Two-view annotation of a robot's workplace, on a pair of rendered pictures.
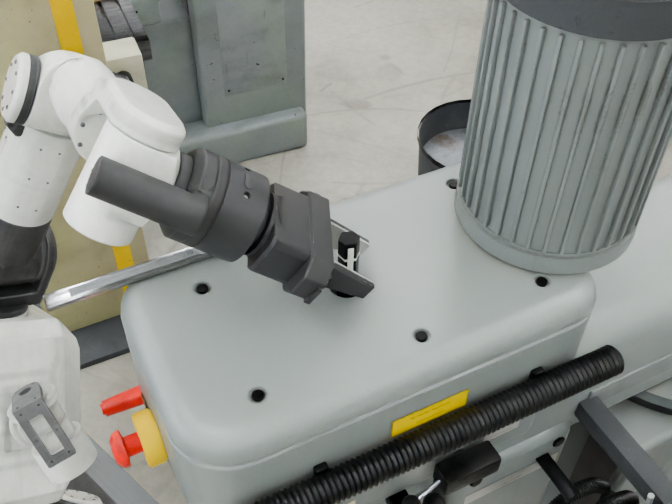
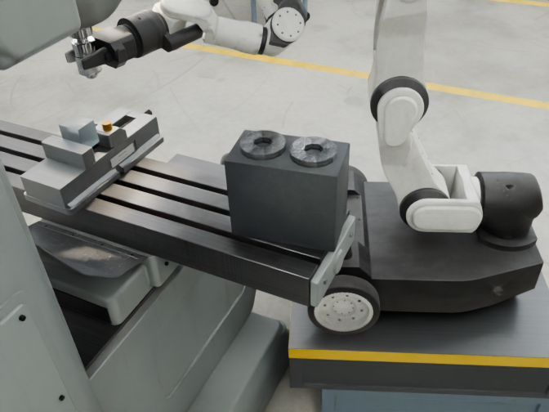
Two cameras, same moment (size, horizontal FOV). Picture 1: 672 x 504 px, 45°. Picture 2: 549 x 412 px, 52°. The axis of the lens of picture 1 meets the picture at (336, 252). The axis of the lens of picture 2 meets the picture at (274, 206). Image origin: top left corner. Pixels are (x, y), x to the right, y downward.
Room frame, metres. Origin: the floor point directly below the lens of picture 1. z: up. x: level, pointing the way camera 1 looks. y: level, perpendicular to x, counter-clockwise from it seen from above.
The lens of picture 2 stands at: (1.68, -0.35, 1.70)
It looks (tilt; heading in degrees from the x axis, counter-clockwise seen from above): 38 degrees down; 145
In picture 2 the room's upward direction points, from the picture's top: 3 degrees counter-clockwise
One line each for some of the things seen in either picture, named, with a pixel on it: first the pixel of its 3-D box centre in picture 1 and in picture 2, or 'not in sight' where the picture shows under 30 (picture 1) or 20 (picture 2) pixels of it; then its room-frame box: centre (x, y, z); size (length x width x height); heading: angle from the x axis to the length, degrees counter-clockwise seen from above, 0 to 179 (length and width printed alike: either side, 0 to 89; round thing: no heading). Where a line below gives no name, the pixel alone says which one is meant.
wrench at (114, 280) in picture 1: (162, 264); not in sight; (0.58, 0.18, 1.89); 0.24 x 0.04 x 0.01; 118
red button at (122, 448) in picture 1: (127, 446); not in sight; (0.45, 0.21, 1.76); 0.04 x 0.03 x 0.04; 28
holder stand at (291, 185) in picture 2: not in sight; (288, 187); (0.95, 0.21, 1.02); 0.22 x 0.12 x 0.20; 36
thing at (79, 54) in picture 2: not in sight; (87, 58); (0.56, -0.01, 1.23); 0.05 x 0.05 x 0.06
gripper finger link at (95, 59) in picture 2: not in sight; (96, 60); (0.59, 0.00, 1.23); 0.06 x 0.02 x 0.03; 103
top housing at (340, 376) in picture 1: (356, 327); not in sight; (0.57, -0.02, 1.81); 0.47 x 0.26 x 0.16; 118
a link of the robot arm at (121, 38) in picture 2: not in sight; (122, 42); (0.54, 0.08, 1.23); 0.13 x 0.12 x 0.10; 13
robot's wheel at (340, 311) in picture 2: not in sight; (343, 305); (0.92, 0.41, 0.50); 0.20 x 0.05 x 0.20; 49
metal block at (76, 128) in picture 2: not in sight; (78, 132); (0.49, -0.05, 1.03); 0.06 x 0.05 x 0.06; 25
